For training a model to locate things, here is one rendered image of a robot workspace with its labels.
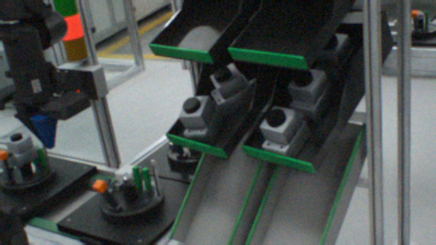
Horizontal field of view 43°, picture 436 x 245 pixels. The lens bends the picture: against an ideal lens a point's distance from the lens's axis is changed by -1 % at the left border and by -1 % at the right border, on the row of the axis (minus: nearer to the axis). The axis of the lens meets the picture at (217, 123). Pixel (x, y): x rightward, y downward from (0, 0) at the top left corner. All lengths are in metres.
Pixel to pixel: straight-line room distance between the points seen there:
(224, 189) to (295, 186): 0.14
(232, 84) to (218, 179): 0.21
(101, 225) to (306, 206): 0.46
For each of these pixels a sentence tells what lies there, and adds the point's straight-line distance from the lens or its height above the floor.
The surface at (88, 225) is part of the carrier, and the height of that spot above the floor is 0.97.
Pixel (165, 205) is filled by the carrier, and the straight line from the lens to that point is 1.22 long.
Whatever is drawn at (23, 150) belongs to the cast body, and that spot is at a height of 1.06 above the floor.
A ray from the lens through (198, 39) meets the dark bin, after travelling 0.89.
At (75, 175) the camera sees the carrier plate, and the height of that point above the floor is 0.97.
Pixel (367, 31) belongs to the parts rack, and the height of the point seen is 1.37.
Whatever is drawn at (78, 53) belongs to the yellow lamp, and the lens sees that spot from 1.31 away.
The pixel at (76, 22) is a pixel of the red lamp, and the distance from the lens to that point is 1.30.
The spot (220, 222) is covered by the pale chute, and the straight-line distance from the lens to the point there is 1.02.
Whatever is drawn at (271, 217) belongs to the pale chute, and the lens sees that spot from 0.99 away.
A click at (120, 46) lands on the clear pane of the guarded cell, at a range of 2.53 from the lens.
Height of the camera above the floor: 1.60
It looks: 24 degrees down
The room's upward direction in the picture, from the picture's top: 8 degrees counter-clockwise
